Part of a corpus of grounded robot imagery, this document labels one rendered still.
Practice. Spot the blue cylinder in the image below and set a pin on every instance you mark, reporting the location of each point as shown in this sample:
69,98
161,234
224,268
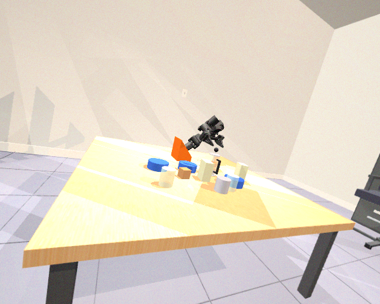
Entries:
189,165
156,164
240,183

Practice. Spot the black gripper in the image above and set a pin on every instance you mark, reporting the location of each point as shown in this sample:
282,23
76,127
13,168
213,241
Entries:
207,137

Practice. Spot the grey cylinder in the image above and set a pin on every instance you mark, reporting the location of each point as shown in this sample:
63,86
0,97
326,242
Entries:
222,184

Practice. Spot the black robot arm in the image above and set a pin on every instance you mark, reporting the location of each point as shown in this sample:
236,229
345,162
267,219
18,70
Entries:
215,126

